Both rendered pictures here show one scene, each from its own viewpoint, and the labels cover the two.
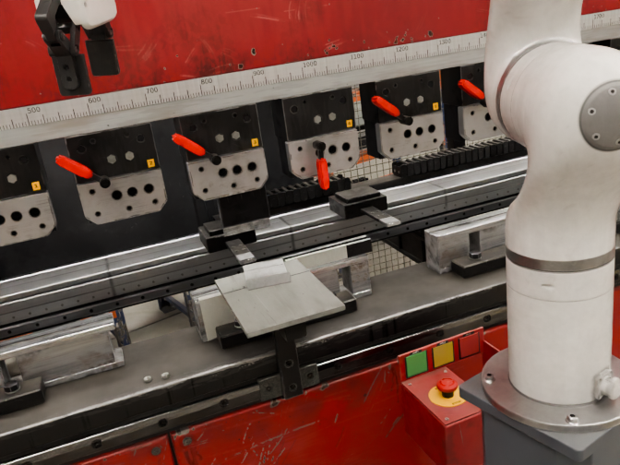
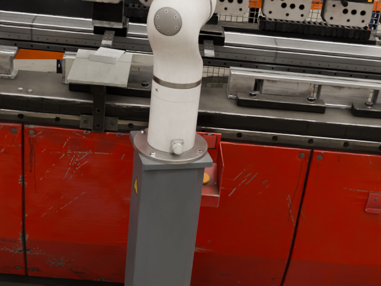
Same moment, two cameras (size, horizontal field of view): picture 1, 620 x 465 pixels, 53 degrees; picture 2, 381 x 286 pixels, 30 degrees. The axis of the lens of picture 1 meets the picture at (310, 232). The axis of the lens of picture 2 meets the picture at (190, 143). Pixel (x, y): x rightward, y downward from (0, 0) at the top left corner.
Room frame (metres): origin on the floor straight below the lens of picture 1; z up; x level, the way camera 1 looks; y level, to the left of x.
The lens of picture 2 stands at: (-0.88, -0.73, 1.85)
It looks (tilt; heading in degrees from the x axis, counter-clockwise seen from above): 27 degrees down; 14
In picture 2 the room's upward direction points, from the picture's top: 7 degrees clockwise
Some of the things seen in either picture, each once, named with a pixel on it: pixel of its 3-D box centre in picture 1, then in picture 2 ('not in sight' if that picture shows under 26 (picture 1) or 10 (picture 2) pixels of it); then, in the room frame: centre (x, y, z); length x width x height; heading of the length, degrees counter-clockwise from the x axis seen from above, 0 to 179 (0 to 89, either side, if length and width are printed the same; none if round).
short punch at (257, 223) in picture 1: (244, 209); (108, 12); (1.22, 0.13, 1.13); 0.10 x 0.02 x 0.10; 108
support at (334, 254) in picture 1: (316, 258); (145, 58); (1.25, -0.01, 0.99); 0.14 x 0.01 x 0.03; 108
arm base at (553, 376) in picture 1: (558, 321); (173, 113); (0.67, -0.29, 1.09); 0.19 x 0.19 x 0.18
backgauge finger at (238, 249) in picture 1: (233, 240); (109, 30); (1.38, 0.18, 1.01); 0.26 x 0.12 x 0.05; 18
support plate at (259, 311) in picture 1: (275, 293); (101, 67); (1.08, 0.08, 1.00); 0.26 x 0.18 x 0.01; 18
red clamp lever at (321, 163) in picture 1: (320, 164); not in sight; (1.21, -0.04, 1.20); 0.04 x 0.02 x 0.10; 18
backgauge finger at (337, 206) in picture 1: (369, 207); (208, 40); (1.49, -0.16, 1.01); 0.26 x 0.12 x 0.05; 18
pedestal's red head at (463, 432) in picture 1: (466, 398); (188, 168); (1.02, -0.26, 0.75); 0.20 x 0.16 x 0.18; 109
